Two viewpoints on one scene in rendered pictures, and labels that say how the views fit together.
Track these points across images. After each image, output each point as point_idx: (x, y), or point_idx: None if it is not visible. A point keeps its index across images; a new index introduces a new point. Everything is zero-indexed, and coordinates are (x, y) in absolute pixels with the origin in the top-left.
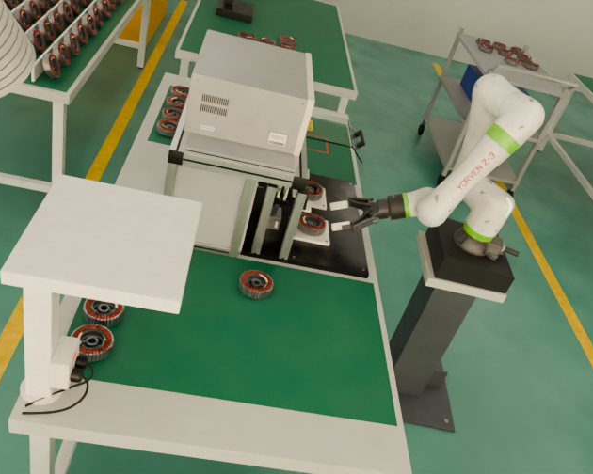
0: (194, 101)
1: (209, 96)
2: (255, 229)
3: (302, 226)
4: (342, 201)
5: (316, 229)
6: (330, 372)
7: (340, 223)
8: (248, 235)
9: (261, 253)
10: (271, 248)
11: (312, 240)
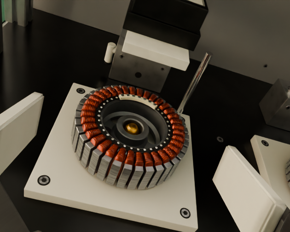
0: None
1: None
2: (105, 44)
3: (99, 89)
4: (261, 180)
5: (81, 117)
6: None
7: (14, 105)
8: (78, 27)
9: (8, 23)
10: (25, 43)
11: (51, 132)
